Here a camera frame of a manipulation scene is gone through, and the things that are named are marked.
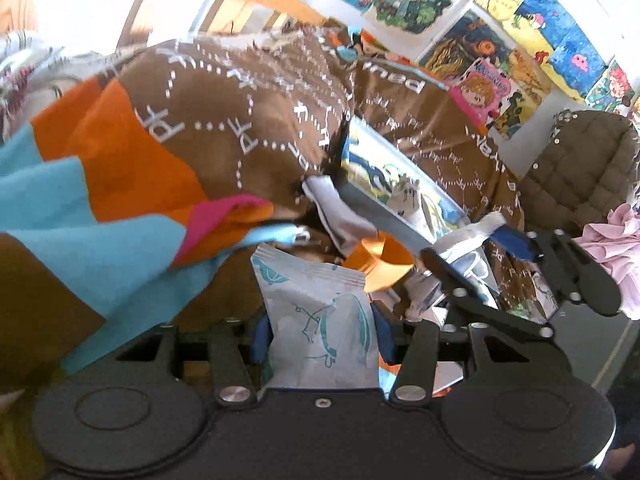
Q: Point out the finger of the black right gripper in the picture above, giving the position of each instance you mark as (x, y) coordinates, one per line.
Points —
(464, 299)
(572, 274)

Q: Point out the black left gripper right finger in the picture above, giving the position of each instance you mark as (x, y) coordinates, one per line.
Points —
(417, 347)

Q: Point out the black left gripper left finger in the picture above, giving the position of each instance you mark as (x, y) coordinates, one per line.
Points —
(218, 363)

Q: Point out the white sock teal print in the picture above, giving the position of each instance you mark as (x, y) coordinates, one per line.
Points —
(324, 334)

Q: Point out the pink crumpled garment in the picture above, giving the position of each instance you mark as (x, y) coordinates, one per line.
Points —
(615, 245)

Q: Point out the brown quilted jacket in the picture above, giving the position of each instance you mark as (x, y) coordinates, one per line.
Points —
(588, 169)

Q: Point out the brown patterned blanket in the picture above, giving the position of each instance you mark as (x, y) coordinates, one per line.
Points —
(137, 197)

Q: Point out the dark orange fish painting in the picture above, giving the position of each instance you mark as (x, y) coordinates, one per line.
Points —
(469, 39)

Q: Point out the pink girl wall painting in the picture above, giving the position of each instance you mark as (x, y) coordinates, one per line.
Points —
(484, 93)

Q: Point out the wooden bed frame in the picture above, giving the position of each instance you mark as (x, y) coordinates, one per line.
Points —
(106, 25)

